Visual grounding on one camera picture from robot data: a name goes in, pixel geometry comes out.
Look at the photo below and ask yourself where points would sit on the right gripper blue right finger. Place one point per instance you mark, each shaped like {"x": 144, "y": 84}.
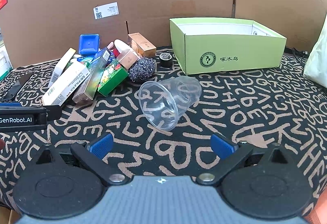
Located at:
{"x": 222, "y": 146}

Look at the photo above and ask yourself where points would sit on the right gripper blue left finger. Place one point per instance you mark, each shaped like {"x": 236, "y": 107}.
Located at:
{"x": 101, "y": 146}

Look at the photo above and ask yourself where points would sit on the white yellow medicine box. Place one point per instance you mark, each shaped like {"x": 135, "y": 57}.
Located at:
{"x": 66, "y": 84}

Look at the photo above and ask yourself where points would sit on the dark holographic long box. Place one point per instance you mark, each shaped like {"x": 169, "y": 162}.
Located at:
{"x": 86, "y": 91}

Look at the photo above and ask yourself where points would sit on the white narrow box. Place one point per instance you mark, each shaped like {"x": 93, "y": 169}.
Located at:
{"x": 58, "y": 70}

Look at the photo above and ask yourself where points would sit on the clear plastic cup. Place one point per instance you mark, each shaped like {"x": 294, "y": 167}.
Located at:
{"x": 164, "y": 102}

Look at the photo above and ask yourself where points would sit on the green floral box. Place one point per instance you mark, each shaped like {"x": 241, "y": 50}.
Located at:
{"x": 112, "y": 76}

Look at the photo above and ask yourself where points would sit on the steel wool scrubber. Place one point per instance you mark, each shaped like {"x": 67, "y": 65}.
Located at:
{"x": 142, "y": 69}

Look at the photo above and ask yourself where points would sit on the copper cosmetic box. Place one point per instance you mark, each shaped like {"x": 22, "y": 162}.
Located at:
{"x": 128, "y": 58}
{"x": 141, "y": 45}

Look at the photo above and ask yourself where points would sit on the blue square plastic container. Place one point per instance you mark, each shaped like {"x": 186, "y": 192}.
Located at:
{"x": 89, "y": 44}

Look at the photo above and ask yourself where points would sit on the black tape roll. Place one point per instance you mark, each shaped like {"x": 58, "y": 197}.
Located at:
{"x": 165, "y": 60}

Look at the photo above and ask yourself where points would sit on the blue medicine box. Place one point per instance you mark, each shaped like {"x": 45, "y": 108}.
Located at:
{"x": 85, "y": 59}

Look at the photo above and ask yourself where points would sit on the red tape roll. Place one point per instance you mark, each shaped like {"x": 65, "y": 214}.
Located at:
{"x": 115, "y": 50}

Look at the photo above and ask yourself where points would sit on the black smartphone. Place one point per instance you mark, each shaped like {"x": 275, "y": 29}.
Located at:
{"x": 13, "y": 91}

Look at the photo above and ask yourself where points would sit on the patterned black tan blanket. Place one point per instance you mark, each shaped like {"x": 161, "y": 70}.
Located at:
{"x": 261, "y": 106}

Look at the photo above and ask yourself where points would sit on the green cardboard box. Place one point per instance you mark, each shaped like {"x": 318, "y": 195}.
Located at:
{"x": 206, "y": 45}

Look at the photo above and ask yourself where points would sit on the pale green plastic bag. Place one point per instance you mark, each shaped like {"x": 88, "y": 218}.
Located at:
{"x": 316, "y": 67}

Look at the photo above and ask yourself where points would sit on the white shipping label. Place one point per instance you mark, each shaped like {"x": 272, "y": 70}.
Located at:
{"x": 107, "y": 10}

